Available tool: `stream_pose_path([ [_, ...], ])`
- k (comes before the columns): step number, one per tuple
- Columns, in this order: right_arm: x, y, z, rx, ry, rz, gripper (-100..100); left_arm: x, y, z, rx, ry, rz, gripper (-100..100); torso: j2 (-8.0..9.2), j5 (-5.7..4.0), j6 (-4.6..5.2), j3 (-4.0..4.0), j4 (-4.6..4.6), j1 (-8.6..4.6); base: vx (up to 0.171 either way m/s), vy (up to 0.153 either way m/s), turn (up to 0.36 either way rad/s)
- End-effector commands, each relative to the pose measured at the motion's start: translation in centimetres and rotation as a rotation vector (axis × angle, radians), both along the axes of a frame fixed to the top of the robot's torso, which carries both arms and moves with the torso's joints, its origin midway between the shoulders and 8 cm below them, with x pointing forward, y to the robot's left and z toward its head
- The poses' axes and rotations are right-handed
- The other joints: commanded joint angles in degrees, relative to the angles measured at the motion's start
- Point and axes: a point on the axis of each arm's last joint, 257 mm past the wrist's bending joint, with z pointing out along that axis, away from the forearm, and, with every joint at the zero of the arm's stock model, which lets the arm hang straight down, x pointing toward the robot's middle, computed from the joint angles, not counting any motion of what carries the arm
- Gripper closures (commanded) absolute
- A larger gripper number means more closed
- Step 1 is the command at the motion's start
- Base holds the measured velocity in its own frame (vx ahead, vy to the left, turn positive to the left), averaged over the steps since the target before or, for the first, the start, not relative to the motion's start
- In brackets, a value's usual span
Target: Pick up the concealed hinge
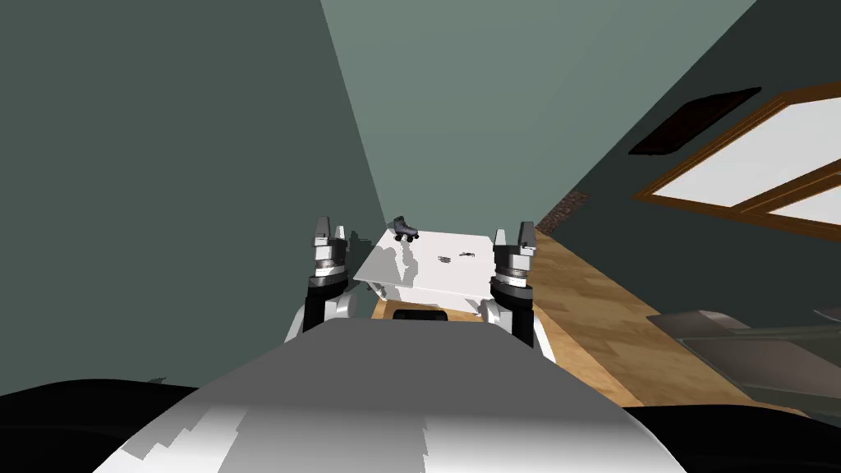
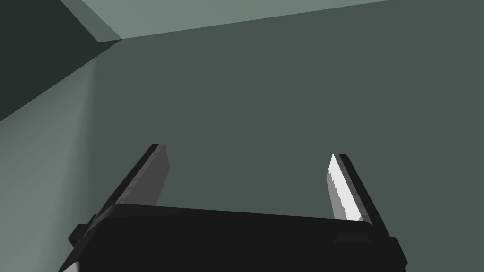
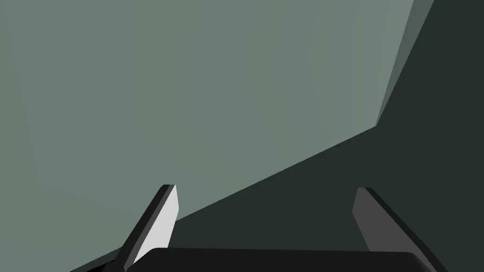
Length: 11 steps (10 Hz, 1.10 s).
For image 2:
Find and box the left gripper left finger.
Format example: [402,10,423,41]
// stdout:
[101,143,171,216]

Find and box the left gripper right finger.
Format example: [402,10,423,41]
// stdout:
[327,153,390,238]

